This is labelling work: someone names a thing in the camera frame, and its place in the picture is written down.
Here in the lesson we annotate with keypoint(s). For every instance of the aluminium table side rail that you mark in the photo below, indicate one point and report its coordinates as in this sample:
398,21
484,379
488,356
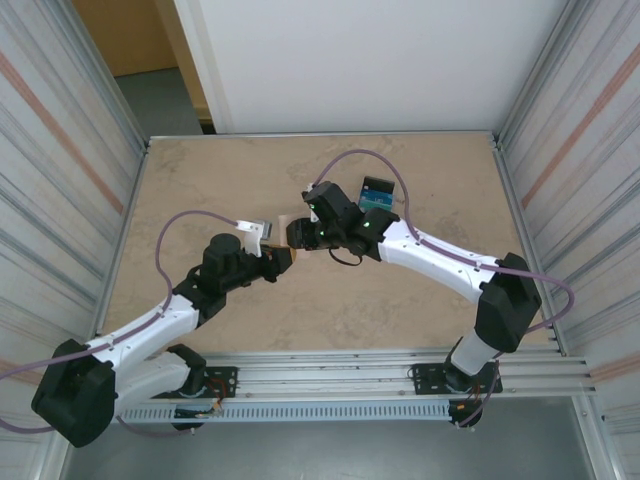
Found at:
132,200
515,200

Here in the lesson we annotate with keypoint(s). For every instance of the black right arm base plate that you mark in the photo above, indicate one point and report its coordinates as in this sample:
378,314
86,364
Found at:
425,380

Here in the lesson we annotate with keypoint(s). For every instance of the black mounting clamp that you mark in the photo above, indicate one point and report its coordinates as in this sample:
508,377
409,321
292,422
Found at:
457,416
187,426

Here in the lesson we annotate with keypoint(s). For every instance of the white door frame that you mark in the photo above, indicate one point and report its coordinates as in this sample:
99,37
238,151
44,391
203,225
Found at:
210,75

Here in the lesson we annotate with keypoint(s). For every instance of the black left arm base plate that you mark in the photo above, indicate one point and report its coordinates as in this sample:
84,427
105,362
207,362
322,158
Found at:
227,372

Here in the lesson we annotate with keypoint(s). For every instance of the aluminium rail beam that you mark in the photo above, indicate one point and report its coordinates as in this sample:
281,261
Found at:
325,372

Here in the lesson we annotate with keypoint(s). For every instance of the wooden door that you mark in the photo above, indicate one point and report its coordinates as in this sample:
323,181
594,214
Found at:
125,35

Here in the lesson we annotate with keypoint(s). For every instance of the black credit card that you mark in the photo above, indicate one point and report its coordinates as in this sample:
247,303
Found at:
380,181

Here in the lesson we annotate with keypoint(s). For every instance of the grey-blue pouch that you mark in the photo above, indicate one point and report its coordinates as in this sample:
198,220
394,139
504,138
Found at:
282,222

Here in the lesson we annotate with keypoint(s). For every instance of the aluminium frame post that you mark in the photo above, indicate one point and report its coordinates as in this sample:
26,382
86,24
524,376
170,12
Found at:
107,85
532,85

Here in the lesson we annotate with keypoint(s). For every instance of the blue credit card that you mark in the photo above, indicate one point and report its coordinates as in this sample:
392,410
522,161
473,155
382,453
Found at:
372,192

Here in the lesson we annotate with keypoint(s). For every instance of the thin aluminium table edge rail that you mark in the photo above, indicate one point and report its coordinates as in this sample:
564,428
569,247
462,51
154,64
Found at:
320,134

